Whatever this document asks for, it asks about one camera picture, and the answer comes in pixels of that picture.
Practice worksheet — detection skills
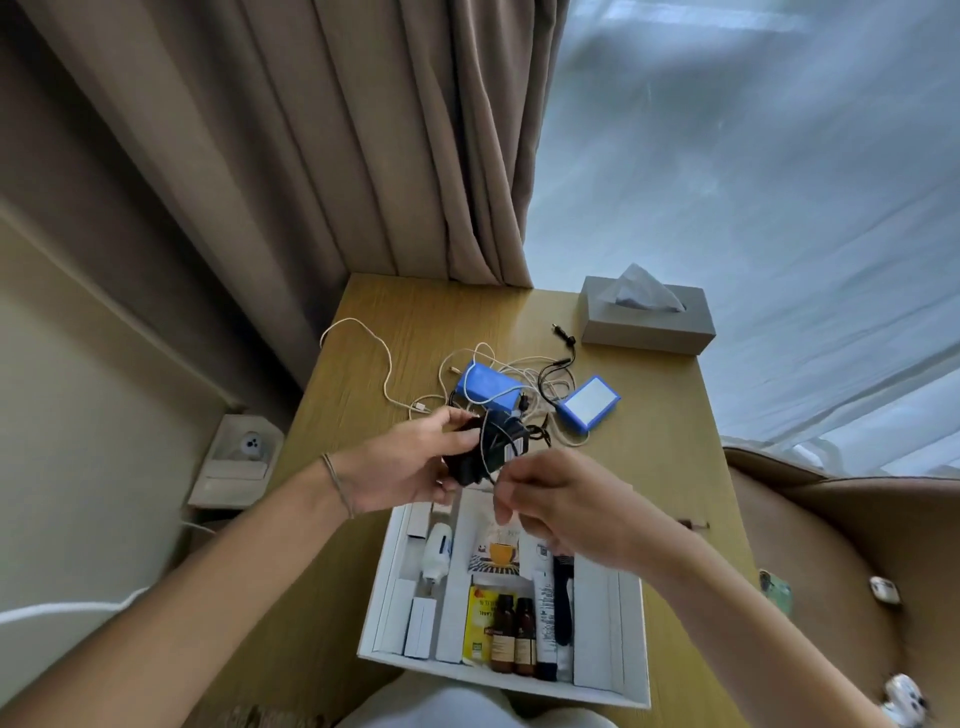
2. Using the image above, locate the person's left hand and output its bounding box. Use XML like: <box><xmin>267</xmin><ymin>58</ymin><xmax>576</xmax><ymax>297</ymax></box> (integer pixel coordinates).
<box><xmin>329</xmin><ymin>407</ymin><xmax>481</xmax><ymax>519</ymax></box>

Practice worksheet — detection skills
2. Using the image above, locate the person's right hand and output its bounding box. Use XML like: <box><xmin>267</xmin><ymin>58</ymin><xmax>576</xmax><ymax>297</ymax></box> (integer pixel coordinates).
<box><xmin>492</xmin><ymin>448</ymin><xmax>676</xmax><ymax>579</ymax></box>

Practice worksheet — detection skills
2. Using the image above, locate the black power adapter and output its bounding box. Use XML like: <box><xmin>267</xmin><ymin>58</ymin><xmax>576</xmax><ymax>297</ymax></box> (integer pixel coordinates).
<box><xmin>442</xmin><ymin>408</ymin><xmax>532</xmax><ymax>489</ymax></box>

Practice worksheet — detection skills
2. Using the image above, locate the white charger blue print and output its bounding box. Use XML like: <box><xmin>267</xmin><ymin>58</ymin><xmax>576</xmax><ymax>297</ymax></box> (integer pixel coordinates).
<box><xmin>421</xmin><ymin>522</ymin><xmax>455</xmax><ymax>594</ymax></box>

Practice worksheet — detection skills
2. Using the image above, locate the clear packet orange print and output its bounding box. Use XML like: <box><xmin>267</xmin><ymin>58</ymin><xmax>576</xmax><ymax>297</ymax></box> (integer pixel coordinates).
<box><xmin>468</xmin><ymin>517</ymin><xmax>526</xmax><ymax>577</ymax></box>

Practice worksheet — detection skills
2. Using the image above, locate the blue and white small box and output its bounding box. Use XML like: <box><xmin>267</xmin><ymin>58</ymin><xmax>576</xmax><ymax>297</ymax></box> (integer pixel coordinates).
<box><xmin>556</xmin><ymin>376</ymin><xmax>622</xmax><ymax>434</ymax></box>

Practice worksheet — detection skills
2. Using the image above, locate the thin cable gold plug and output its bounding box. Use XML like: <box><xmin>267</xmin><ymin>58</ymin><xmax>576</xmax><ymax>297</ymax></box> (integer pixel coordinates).
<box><xmin>442</xmin><ymin>342</ymin><xmax>571</xmax><ymax>410</ymax></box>

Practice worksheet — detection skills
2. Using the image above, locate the short white cable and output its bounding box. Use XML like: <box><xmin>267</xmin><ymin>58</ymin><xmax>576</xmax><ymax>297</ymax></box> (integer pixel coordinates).
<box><xmin>457</xmin><ymin>342</ymin><xmax>594</xmax><ymax>451</ymax></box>

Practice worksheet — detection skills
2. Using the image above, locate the blue power bank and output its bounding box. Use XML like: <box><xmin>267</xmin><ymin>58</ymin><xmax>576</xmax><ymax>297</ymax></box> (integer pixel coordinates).
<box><xmin>455</xmin><ymin>361</ymin><xmax>526</xmax><ymax>412</ymax></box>

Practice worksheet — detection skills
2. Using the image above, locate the white tube black cap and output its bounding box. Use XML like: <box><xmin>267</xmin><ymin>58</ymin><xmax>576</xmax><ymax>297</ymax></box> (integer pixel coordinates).
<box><xmin>532</xmin><ymin>569</ymin><xmax>560</xmax><ymax>682</ymax></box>

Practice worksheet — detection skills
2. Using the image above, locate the white cardboard box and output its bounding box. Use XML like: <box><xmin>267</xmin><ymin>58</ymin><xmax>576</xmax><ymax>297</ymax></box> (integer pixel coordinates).
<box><xmin>357</xmin><ymin>487</ymin><xmax>652</xmax><ymax>710</ymax></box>

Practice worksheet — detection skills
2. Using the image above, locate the yellow tea bag packet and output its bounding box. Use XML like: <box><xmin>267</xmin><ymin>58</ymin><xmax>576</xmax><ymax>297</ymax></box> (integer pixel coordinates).
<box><xmin>462</xmin><ymin>584</ymin><xmax>496</xmax><ymax>667</ymax></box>

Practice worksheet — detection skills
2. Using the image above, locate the small white square packet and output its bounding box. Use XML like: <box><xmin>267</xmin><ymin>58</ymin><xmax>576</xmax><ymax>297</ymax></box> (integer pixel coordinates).
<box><xmin>403</xmin><ymin>597</ymin><xmax>438</xmax><ymax>661</ymax></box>

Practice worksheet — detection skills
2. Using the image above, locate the person's left forearm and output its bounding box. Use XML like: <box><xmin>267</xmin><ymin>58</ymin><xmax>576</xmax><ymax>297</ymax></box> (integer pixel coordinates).
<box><xmin>0</xmin><ymin>453</ymin><xmax>355</xmax><ymax>728</ymax></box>

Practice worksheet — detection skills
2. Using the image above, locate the person's right forearm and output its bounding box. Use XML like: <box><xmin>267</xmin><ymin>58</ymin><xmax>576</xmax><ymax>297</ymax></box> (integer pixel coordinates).
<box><xmin>643</xmin><ymin>523</ymin><xmax>894</xmax><ymax>728</ymax></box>

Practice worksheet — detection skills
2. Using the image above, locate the wooden table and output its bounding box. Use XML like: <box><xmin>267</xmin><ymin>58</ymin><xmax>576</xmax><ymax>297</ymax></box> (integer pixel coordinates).
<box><xmin>191</xmin><ymin>273</ymin><xmax>759</xmax><ymax>728</ymax></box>

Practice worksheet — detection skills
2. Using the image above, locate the grey tissue box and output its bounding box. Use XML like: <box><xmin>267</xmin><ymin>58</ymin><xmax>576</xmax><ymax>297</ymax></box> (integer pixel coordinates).
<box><xmin>577</xmin><ymin>275</ymin><xmax>718</xmax><ymax>356</ymax></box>

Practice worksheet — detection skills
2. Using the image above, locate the green patterned phone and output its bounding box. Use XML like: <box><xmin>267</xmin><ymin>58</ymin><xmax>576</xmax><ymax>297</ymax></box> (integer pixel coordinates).
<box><xmin>758</xmin><ymin>569</ymin><xmax>795</xmax><ymax>618</ymax></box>

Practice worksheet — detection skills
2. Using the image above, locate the white tissue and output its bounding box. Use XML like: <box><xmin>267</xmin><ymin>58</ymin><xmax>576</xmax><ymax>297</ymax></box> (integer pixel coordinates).
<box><xmin>597</xmin><ymin>263</ymin><xmax>686</xmax><ymax>314</ymax></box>

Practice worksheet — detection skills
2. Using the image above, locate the white shirt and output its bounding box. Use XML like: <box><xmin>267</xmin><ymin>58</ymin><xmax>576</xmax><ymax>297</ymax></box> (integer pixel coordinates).
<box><xmin>352</xmin><ymin>671</ymin><xmax>616</xmax><ymax>728</ymax></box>

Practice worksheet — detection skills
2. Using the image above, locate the brown leather chair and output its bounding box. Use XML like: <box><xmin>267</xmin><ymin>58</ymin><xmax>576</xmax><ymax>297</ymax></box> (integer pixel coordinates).
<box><xmin>722</xmin><ymin>446</ymin><xmax>960</xmax><ymax>728</ymax></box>

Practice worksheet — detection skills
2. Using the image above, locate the beige curtain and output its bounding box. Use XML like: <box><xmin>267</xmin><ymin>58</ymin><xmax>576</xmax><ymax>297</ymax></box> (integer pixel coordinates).
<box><xmin>0</xmin><ymin>0</ymin><xmax>571</xmax><ymax>436</ymax></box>

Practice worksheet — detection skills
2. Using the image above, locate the white sheer curtain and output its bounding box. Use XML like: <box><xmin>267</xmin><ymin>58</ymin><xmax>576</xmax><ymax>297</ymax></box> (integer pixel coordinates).
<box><xmin>523</xmin><ymin>0</ymin><xmax>960</xmax><ymax>480</ymax></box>

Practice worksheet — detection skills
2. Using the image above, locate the white game controller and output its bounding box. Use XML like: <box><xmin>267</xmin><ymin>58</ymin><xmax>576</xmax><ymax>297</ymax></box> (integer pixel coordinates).
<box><xmin>881</xmin><ymin>673</ymin><xmax>931</xmax><ymax>728</ymax></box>

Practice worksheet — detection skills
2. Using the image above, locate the thin wrist bracelet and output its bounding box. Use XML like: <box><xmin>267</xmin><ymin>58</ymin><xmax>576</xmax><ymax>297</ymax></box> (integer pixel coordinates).
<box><xmin>320</xmin><ymin>452</ymin><xmax>355</xmax><ymax>520</ymax></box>

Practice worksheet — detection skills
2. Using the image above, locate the wall socket panel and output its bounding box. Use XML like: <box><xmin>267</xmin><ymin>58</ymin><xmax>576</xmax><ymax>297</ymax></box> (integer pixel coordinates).
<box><xmin>187</xmin><ymin>413</ymin><xmax>285</xmax><ymax>510</ymax></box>

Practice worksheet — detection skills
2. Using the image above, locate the thick white cord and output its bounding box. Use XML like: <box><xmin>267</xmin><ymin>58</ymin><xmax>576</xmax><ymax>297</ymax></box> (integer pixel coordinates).
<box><xmin>0</xmin><ymin>587</ymin><xmax>151</xmax><ymax>626</ymax></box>

